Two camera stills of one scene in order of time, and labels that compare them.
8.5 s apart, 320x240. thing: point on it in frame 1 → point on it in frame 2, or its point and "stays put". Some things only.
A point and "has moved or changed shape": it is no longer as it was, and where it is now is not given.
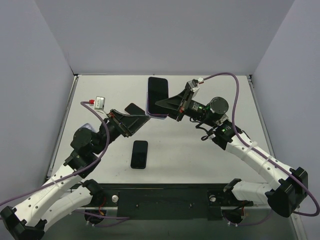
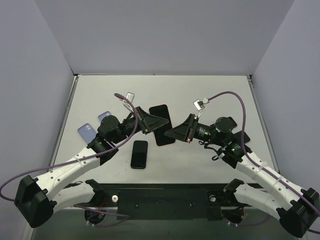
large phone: [157, 90] has moved or changed shape
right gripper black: [182, 105] → [192, 128]
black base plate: [166, 201] stays put
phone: [133, 109] has moved or changed shape
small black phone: [139, 153] stays put
